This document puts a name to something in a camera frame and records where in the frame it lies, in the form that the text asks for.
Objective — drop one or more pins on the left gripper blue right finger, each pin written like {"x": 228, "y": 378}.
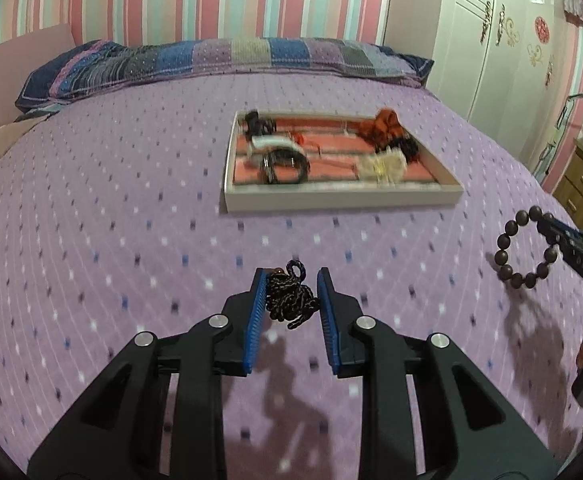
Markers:
{"x": 339, "y": 312}

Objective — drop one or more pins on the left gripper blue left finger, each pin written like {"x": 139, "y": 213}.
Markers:
{"x": 245, "y": 312}

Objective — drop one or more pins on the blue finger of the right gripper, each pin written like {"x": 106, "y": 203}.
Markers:
{"x": 560, "y": 234}

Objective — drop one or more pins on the black fabric scrunchie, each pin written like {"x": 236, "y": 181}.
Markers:
{"x": 407, "y": 145}

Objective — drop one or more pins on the desk lamp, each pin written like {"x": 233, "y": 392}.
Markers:
{"x": 549, "y": 152}

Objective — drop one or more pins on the white tray brick-pattern lining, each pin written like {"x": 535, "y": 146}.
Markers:
{"x": 318, "y": 162}

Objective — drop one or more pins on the purple patterned bedspread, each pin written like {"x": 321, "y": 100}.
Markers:
{"x": 110, "y": 223}

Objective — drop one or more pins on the orange fabric scrunchie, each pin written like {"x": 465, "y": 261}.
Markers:
{"x": 383, "y": 130}

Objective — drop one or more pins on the black hair clip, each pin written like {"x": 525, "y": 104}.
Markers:
{"x": 258, "y": 126}

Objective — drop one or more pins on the white wardrobe with decals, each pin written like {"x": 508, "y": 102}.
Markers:
{"x": 495, "y": 62}

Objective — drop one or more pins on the patchwork striped pillow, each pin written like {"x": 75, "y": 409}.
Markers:
{"x": 102, "y": 66}

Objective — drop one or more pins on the pink headboard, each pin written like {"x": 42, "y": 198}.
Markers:
{"x": 21, "y": 56}

